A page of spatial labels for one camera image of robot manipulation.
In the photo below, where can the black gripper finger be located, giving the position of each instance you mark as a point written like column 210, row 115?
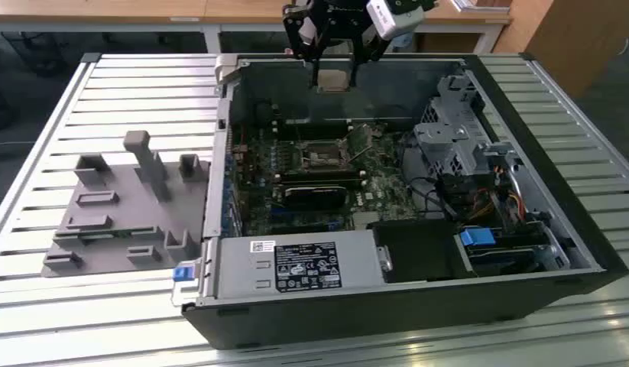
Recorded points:
column 369, row 46
column 296, row 34

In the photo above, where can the silver topped CPU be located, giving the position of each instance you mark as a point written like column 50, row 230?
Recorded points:
column 333, row 80

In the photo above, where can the CPU socket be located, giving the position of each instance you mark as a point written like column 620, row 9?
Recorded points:
column 321, row 156

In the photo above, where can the white paper stack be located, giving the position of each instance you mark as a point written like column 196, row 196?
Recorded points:
column 477, row 4

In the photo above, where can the silver metal disk bay cage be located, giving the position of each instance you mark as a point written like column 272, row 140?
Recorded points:
column 441, row 137

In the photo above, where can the green motherboard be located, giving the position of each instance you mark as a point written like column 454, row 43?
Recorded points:
column 385, row 191

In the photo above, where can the light wooden cabinet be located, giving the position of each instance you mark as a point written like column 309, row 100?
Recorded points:
column 573, row 46

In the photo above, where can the black graphics card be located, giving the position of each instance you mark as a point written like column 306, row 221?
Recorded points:
column 313, row 197

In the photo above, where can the small silver heatsink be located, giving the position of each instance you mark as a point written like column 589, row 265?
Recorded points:
column 366, row 221

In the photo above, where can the black plastic shroud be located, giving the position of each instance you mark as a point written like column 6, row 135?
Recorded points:
column 421, row 248

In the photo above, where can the blue disk carrier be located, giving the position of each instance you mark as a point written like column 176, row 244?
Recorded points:
column 477, row 237

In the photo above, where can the grey plastic parts rack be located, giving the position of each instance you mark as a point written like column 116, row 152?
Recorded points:
column 120, row 229

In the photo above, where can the green RAM stick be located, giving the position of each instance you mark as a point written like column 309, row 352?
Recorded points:
column 125, row 233

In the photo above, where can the grey power supply box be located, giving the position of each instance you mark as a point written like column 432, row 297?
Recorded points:
column 242, row 267

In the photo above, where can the blue case latch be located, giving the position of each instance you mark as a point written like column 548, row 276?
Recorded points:
column 184, row 272

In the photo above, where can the black PC tower case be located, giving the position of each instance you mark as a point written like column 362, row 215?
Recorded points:
column 344, row 325

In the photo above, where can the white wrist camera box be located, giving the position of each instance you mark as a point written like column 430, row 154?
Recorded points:
column 396, row 21

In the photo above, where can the wooden desk white frame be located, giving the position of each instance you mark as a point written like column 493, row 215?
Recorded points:
column 140, row 9

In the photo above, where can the silver metal drive bracket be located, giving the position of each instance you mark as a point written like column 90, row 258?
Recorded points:
column 497, row 151

